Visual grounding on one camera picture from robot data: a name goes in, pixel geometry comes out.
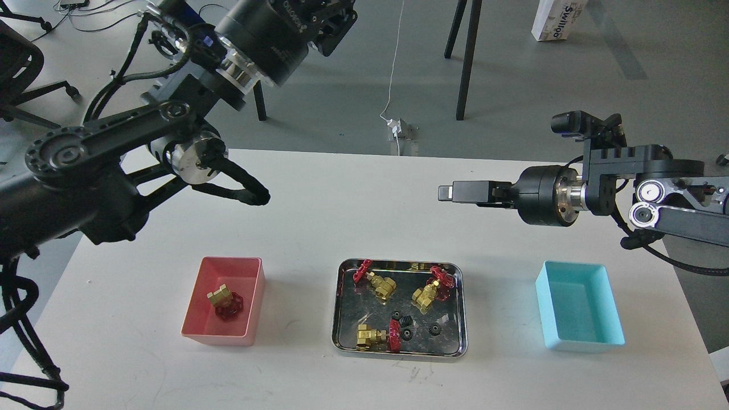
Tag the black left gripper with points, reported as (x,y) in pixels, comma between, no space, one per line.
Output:
(276,35)

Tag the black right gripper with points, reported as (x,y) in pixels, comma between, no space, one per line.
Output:
(543,195)

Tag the brass valve red handle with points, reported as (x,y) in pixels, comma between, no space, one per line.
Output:
(226,303)

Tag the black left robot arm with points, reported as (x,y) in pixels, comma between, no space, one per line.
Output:
(144,137)

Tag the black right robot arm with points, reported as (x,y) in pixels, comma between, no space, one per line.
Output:
(644,189)

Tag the brass valve top right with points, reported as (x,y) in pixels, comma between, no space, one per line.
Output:
(437,288)

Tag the brass valve top middle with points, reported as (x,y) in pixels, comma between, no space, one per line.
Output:
(383,287)

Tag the blue plastic box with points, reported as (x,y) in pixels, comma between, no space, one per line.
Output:
(577,308)

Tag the white cardboard box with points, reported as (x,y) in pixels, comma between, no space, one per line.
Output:
(555,20)

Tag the brass valve bottom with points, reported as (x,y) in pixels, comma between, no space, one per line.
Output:
(367,337)

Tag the pink plastic box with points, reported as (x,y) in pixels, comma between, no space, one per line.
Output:
(244,276)

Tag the black table leg left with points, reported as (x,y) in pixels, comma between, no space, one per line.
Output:
(259,99)

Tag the black table leg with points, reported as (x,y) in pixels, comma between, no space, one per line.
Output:
(259,99)
(470,49)

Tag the white power adapter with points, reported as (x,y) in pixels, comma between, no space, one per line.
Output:
(400,130)

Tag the shiny metal tray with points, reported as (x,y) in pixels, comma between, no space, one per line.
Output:
(357,304)

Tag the black table leg right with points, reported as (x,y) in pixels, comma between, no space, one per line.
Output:
(470,49)

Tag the black office chair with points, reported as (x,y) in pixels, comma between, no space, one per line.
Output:
(21,63)

